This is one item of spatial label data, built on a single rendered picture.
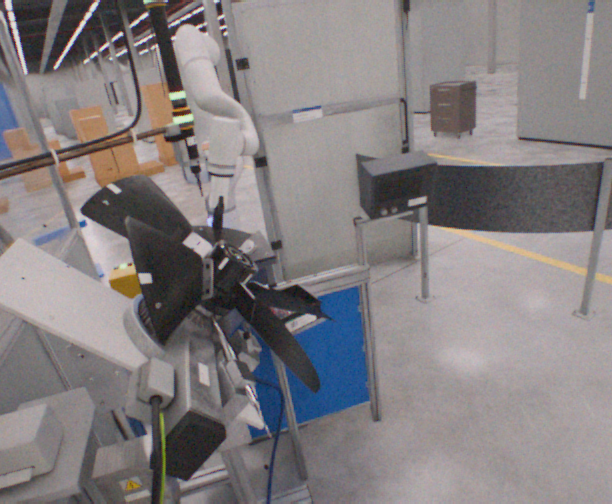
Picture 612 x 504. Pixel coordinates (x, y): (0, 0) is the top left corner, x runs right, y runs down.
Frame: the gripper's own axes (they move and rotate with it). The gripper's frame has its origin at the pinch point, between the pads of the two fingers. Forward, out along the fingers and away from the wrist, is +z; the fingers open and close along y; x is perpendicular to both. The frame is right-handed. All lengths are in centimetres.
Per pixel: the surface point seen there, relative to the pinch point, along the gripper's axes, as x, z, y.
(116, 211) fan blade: -26.0, -9.4, 25.4
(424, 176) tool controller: 73, -20, -7
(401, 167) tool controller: 63, -22, -8
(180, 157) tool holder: -12.2, -23.3, 25.5
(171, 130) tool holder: -14.4, -29.3, 26.7
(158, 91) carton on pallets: -56, -12, -781
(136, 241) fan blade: -19, -13, 55
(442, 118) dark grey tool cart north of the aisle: 417, -43, -527
